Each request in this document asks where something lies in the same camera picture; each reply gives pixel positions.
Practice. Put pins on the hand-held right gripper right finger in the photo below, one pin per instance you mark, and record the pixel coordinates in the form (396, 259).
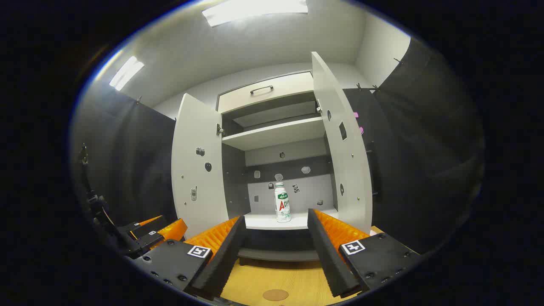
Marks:
(329, 259)

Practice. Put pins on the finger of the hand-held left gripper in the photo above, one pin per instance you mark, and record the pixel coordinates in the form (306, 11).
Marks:
(172, 230)
(142, 227)

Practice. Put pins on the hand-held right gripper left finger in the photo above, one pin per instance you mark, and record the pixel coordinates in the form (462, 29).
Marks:
(221, 259)

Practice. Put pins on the round brown coaster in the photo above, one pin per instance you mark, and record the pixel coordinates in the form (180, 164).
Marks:
(275, 295)

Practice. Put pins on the white plastic bottle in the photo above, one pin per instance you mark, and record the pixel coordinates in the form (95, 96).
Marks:
(282, 206)

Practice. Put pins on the white and grey cabinet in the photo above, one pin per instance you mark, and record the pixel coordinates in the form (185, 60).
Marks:
(233, 178)

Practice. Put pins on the white cabinet door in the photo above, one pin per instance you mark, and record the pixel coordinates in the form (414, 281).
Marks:
(352, 170)
(191, 140)

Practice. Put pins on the white cabinet shelf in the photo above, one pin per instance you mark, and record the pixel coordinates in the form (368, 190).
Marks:
(272, 134)

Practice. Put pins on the white cabinet drawer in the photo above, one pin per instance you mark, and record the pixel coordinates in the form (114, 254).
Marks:
(280, 91)

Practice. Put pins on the small ceiling light panel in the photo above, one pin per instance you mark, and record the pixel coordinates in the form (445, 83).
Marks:
(126, 73)

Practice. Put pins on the large ceiling light panel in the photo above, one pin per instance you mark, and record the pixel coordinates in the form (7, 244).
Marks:
(255, 9)

